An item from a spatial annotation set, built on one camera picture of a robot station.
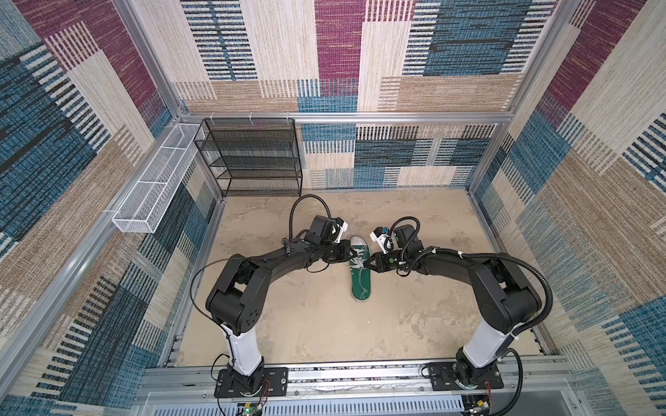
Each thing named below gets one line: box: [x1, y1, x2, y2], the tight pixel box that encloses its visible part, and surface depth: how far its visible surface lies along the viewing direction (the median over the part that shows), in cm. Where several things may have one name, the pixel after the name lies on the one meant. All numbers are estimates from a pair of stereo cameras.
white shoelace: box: [349, 247, 368, 293], surface depth 91 cm
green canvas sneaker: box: [349, 234, 373, 303], surface depth 92 cm
